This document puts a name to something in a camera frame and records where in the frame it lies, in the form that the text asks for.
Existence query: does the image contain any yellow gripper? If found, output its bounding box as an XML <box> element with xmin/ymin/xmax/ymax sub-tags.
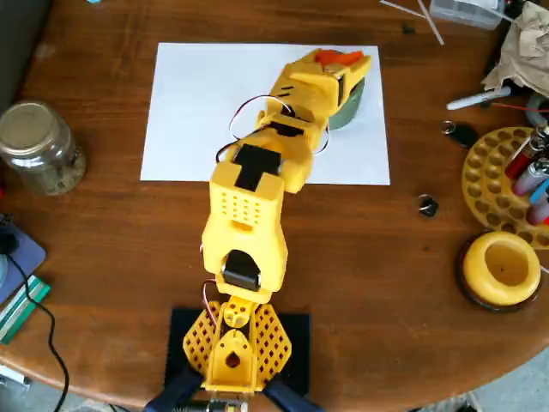
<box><xmin>256</xmin><ymin>49</ymin><xmax>372</xmax><ymax>130</ymax></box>

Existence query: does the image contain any orange 3D-printed object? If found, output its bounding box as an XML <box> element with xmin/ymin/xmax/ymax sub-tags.
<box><xmin>314</xmin><ymin>49</ymin><xmax>365</xmax><ymax>69</ymax></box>

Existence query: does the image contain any green ceramic cup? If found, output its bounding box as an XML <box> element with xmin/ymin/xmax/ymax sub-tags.
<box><xmin>328</xmin><ymin>50</ymin><xmax>366</xmax><ymax>131</ymax></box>

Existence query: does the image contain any thin white stick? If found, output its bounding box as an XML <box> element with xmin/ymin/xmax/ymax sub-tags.
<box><xmin>379</xmin><ymin>0</ymin><xmax>428</xmax><ymax>19</ymax></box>

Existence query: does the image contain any long white stick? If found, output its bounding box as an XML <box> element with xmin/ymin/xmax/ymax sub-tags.
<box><xmin>418</xmin><ymin>0</ymin><xmax>445</xmax><ymax>45</ymax></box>

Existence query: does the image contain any clear plastic box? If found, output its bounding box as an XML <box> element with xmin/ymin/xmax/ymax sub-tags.
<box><xmin>428</xmin><ymin>0</ymin><xmax>507</xmax><ymax>30</ymax></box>

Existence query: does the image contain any white marker pen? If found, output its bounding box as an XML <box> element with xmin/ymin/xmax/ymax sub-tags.
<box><xmin>445</xmin><ymin>85</ymin><xmax>512</xmax><ymax>112</ymax></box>

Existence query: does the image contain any white paper sheet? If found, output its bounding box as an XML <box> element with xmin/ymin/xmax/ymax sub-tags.
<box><xmin>140</xmin><ymin>41</ymin><xmax>391</xmax><ymax>186</ymax></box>

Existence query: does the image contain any yellow round holed tray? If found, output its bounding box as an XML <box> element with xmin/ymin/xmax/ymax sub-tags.
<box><xmin>462</xmin><ymin>126</ymin><xmax>549</xmax><ymax>248</ymax></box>

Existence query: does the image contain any crumpled brown paper bag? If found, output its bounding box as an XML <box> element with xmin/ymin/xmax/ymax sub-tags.
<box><xmin>480</xmin><ymin>1</ymin><xmax>549</xmax><ymax>98</ymax></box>

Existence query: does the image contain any grey curved tube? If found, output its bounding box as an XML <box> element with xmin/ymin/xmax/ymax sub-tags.
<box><xmin>526</xmin><ymin>92</ymin><xmax>549</xmax><ymax>130</ymax></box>

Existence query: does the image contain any red lighter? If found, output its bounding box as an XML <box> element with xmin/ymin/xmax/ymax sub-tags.
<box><xmin>504</xmin><ymin>136</ymin><xmax>537</xmax><ymax>179</ymax></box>

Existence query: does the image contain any white and pink lighter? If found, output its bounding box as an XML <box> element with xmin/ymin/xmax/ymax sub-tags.
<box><xmin>514</xmin><ymin>161</ymin><xmax>549</xmax><ymax>197</ymax></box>

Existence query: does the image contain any blue lighter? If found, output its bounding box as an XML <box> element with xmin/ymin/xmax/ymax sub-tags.
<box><xmin>528</xmin><ymin>178</ymin><xmax>549</xmax><ymax>206</ymax></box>

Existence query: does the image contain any dark brown saucer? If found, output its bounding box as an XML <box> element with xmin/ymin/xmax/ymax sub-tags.
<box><xmin>455</xmin><ymin>239</ymin><xmax>542</xmax><ymax>313</ymax></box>

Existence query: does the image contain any glass jar with gold lid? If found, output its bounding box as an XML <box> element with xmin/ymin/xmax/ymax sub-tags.
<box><xmin>0</xmin><ymin>100</ymin><xmax>87</xmax><ymax>197</ymax></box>

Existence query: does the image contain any grey upholstered furniture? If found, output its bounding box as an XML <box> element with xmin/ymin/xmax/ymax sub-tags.
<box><xmin>0</xmin><ymin>0</ymin><xmax>55</xmax><ymax>112</ymax></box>

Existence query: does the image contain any blue clamp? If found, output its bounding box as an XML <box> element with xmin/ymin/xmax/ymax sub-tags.
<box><xmin>262</xmin><ymin>379</ymin><xmax>323</xmax><ymax>412</ymax></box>
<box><xmin>145</xmin><ymin>369</ymin><xmax>205</xmax><ymax>412</ymax></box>

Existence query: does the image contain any purple pad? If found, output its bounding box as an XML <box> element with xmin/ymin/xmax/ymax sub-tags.
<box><xmin>0</xmin><ymin>214</ymin><xmax>47</xmax><ymax>304</ymax></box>

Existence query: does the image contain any green and white book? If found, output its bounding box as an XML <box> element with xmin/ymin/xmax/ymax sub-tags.
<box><xmin>0</xmin><ymin>274</ymin><xmax>52</xmax><ymax>345</ymax></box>

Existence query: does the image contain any white red wrist servo cable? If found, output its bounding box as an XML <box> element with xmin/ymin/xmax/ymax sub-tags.
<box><xmin>215</xmin><ymin>94</ymin><xmax>297</xmax><ymax>164</ymax></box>

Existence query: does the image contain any black key fob with ring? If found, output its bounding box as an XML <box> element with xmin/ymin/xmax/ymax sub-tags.
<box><xmin>441</xmin><ymin>121</ymin><xmax>480</xmax><ymax>149</ymax></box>

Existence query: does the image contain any thin red wire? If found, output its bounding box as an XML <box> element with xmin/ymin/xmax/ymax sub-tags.
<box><xmin>491</xmin><ymin>101</ymin><xmax>549</xmax><ymax>113</ymax></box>

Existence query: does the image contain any white red base servo cable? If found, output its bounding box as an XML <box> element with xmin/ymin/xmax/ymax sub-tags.
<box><xmin>202</xmin><ymin>279</ymin><xmax>222</xmax><ymax>327</ymax></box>

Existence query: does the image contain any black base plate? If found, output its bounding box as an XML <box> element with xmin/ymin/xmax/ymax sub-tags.
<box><xmin>164</xmin><ymin>306</ymin><xmax>311</xmax><ymax>397</ymax></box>

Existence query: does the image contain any black power cable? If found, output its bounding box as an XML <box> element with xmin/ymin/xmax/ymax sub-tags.
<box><xmin>0</xmin><ymin>246</ymin><xmax>69</xmax><ymax>412</ymax></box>

